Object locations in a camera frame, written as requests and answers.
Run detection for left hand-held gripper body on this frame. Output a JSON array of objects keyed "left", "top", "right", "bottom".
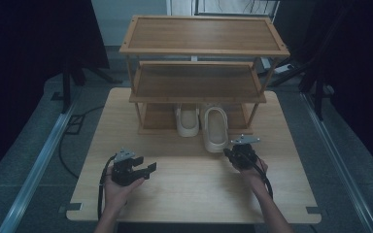
[{"left": 111, "top": 148, "right": 151, "bottom": 187}]

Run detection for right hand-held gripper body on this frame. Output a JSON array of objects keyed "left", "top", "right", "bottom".
[{"left": 229, "top": 134, "right": 261, "bottom": 171}]

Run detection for cream perforated clog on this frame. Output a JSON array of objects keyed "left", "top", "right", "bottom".
[
  {"left": 201, "top": 103, "right": 230, "bottom": 153},
  {"left": 174, "top": 103, "right": 201, "bottom": 138}
]

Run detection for wooden three-tier shoe rack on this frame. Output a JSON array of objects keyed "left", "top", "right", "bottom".
[{"left": 119, "top": 14, "right": 291, "bottom": 136}]

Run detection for person's left hand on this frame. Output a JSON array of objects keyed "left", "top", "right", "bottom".
[{"left": 104, "top": 166, "right": 146, "bottom": 213}]

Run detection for person's right hand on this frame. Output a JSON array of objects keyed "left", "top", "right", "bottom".
[{"left": 238, "top": 157, "right": 270, "bottom": 194}]

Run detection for black stand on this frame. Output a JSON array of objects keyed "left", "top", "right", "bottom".
[
  {"left": 51, "top": 61, "right": 79, "bottom": 115},
  {"left": 313, "top": 64, "right": 325, "bottom": 121}
]

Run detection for white power strip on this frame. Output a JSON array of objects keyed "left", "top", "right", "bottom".
[{"left": 272, "top": 63, "right": 296, "bottom": 75}]

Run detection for dark curtain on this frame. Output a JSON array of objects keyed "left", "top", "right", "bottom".
[
  {"left": 0, "top": 0, "right": 112, "bottom": 186},
  {"left": 299, "top": 0, "right": 373, "bottom": 183}
]

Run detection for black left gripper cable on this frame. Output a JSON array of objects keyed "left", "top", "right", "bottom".
[{"left": 96, "top": 154, "right": 117, "bottom": 221}]

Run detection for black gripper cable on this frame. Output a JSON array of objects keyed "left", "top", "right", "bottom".
[
  {"left": 96, "top": 154, "right": 117, "bottom": 221},
  {"left": 248, "top": 154, "right": 275, "bottom": 200}
]

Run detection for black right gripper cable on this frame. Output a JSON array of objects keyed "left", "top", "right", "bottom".
[{"left": 248, "top": 154, "right": 275, "bottom": 200}]

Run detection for black floor cable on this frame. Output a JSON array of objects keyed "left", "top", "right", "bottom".
[{"left": 57, "top": 105, "right": 105, "bottom": 180}]

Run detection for black floor bracket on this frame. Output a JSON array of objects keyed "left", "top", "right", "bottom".
[{"left": 64, "top": 114, "right": 86, "bottom": 136}]

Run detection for metal floor rail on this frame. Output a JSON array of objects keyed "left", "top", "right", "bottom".
[
  {"left": 0, "top": 102, "right": 76, "bottom": 233},
  {"left": 300, "top": 91, "right": 373, "bottom": 233}
]

